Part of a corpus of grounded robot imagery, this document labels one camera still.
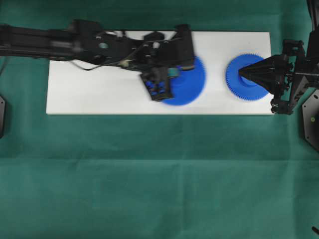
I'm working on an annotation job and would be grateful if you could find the blue gear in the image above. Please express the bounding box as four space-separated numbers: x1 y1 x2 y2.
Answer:
162 56 206 106
225 53 269 101

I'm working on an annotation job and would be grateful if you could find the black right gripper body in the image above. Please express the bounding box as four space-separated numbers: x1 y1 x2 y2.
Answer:
271 40 319 115

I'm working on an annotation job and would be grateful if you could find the white rectangular board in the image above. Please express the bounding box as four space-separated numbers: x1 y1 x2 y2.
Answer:
46 31 272 115

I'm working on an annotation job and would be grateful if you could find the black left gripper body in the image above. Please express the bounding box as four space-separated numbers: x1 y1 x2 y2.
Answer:
124 24 195 72

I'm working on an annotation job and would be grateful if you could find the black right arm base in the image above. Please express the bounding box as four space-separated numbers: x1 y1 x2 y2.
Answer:
302 90 319 151

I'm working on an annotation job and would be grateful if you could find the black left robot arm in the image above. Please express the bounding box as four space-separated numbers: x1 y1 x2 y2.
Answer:
0 19 195 77

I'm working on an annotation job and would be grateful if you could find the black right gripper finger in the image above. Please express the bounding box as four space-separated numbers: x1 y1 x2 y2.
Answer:
239 71 284 94
239 54 289 74

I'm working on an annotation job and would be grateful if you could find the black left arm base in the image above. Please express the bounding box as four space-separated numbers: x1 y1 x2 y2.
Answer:
0 96 6 138

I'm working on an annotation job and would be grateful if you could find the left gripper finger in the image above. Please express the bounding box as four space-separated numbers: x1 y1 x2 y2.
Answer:
181 64 195 71
167 67 180 78

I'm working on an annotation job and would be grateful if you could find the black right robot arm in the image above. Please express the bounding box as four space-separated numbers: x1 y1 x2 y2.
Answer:
238 0 319 115

